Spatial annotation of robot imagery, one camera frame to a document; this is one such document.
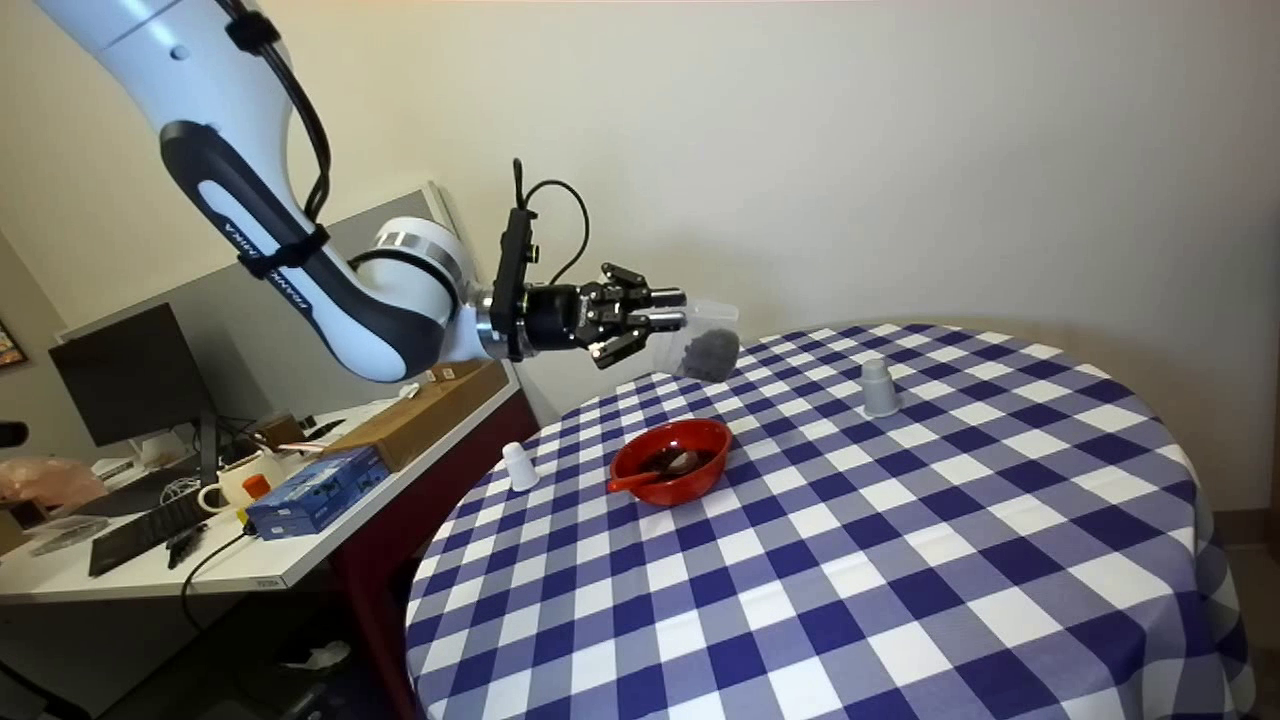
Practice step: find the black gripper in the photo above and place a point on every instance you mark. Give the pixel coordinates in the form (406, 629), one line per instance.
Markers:
(576, 314)

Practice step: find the clear plastic cup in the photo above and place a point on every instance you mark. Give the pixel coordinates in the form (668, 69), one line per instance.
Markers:
(709, 346)

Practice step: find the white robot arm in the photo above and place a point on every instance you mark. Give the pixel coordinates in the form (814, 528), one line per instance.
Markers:
(250, 149)

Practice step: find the orange bowl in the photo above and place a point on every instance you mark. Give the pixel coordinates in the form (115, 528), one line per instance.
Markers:
(702, 434)

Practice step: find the orange spoon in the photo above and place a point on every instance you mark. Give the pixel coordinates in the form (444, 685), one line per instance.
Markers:
(658, 469)

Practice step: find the small white bottle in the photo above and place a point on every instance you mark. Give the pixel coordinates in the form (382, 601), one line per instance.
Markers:
(518, 466)

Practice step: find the cardboard box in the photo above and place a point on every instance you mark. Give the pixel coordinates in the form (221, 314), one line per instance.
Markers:
(444, 398)

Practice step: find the blue box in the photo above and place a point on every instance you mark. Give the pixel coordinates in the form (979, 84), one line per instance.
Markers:
(317, 493)

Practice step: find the blue white checkered tablecloth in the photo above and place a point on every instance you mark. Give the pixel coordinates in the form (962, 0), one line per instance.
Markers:
(1017, 541)

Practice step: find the grey partition panel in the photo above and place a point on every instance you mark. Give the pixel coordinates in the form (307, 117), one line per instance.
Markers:
(253, 348)

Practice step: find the white mug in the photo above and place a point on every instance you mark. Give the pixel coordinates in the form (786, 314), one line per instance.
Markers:
(232, 490)

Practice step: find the white desk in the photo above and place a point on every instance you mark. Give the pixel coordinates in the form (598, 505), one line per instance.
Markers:
(241, 559)

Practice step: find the black monitor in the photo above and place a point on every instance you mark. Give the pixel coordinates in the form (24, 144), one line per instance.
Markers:
(134, 377)

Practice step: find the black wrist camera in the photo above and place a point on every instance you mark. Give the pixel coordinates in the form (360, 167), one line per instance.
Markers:
(512, 266)

